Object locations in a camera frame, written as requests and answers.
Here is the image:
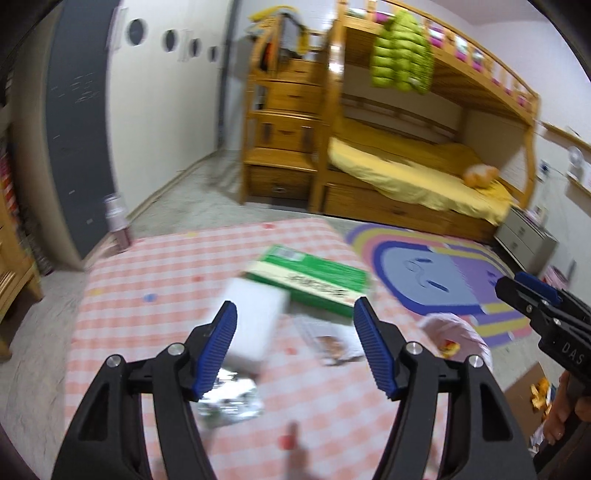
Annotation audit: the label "yellow bed sheet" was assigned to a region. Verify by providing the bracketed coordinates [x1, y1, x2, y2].
[329, 137, 515, 226]

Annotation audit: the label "wooden glass-door cabinet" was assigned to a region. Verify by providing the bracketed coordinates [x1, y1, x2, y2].
[0, 174, 45, 361]

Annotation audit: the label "clothes pile on stairs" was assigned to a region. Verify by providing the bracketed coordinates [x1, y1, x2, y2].
[245, 5, 311, 58]

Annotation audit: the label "orange plush toy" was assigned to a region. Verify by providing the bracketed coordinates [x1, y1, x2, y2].
[463, 164, 499, 189]

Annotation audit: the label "green puffer jacket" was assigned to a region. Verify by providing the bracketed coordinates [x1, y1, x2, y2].
[370, 10, 435, 95]

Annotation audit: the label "pink-lined trash bin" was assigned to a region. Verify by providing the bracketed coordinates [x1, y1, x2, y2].
[418, 313, 493, 371]

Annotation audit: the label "grey nightstand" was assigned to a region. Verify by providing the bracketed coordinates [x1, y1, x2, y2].
[494, 206, 558, 275]

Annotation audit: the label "orange peel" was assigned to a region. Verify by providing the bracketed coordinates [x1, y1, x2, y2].
[530, 377, 552, 415]

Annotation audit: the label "pink checkered tablecloth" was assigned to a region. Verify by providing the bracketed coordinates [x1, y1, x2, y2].
[52, 218, 447, 479]

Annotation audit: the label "white foam block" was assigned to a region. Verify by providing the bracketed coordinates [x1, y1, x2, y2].
[197, 277, 290, 376]

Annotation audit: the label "wooden bunk bed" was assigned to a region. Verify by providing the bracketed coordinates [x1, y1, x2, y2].
[308, 1, 540, 244]

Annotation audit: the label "wooden wall shelf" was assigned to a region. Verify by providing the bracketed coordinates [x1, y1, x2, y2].
[567, 173, 591, 197]
[541, 121, 591, 152]

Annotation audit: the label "white grey wardrobe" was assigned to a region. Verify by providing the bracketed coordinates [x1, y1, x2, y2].
[43, 0, 242, 271]

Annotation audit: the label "white spray bottle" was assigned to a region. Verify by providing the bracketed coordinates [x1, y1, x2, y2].
[103, 193, 132, 251]

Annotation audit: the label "green medicine box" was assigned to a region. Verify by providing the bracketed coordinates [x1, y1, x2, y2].
[243, 244, 373, 318]

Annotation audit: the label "silver pill blister pack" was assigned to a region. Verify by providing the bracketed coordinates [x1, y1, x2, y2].
[197, 368, 264, 430]

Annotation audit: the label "person's right hand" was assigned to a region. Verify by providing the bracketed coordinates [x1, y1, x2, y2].
[543, 371, 590, 445]

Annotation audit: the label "upper wooden wall shelf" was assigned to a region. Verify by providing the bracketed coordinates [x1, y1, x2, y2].
[541, 121, 591, 152]

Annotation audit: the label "brown cardboard sheet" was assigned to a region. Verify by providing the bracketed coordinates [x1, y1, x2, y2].
[505, 363, 556, 446]

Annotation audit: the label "white plastic bag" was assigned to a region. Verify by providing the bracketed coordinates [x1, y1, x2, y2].
[294, 315, 365, 366]

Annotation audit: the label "lower wooden wall shelf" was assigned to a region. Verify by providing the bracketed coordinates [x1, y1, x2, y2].
[567, 173, 591, 197]

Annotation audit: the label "rainbow oval rug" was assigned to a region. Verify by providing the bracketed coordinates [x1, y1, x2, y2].
[346, 223, 532, 348]

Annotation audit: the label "small white fan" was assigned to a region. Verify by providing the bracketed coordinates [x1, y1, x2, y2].
[568, 146, 585, 182]

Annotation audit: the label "wooden stair drawers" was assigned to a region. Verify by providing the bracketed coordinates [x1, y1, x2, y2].
[239, 13, 345, 213]

